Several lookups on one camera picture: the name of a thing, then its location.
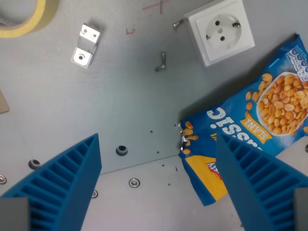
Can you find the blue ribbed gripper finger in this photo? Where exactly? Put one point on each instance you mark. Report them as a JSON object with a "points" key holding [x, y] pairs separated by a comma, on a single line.
{"points": [[60, 185], [260, 185]]}

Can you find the blue peanut snack bag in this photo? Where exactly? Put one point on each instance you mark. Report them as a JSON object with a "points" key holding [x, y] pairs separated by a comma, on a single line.
{"points": [[250, 115]]}

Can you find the beige cardboard piece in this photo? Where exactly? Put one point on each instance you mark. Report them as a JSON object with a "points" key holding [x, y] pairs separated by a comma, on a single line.
{"points": [[3, 103]]}

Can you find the silver bolt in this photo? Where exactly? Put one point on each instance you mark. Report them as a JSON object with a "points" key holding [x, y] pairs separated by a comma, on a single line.
{"points": [[163, 58], [178, 23], [160, 67]]}

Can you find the yellow masking tape roll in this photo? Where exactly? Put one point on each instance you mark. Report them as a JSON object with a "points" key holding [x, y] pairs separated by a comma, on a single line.
{"points": [[36, 16]]}

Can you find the aluminium angle bracket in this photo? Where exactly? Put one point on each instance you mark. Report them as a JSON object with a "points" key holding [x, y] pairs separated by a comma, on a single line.
{"points": [[84, 45]]}

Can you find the white electrical wall socket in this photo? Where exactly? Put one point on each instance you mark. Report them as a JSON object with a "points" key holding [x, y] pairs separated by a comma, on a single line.
{"points": [[219, 31]]}

